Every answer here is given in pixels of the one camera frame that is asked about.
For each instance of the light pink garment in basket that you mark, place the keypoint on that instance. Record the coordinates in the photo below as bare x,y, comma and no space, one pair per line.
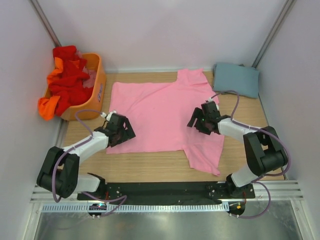
90,78

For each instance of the red t shirt pile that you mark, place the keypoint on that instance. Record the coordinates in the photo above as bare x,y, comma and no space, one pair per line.
66,81

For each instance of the white slotted cable duct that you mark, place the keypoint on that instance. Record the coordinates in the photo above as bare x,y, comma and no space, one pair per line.
98,207

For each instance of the folded teal t shirt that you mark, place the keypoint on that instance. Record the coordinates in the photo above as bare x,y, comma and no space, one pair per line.
232,77

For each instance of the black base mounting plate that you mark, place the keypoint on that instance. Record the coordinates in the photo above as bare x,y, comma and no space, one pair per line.
153,193

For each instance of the pink t shirt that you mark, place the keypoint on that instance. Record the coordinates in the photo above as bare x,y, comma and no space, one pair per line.
159,114

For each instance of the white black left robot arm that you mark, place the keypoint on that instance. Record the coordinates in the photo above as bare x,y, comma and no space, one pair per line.
59,173

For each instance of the orange t shirt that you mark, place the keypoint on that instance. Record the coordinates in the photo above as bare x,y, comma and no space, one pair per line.
47,105

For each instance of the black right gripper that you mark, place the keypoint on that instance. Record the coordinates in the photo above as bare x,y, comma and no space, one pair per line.
196,114

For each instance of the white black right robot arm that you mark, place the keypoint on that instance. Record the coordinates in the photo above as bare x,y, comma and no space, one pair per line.
264,151

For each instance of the orange plastic laundry basket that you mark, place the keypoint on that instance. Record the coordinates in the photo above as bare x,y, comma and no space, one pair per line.
96,99

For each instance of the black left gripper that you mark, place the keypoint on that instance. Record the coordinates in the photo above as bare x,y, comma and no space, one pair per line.
128,132

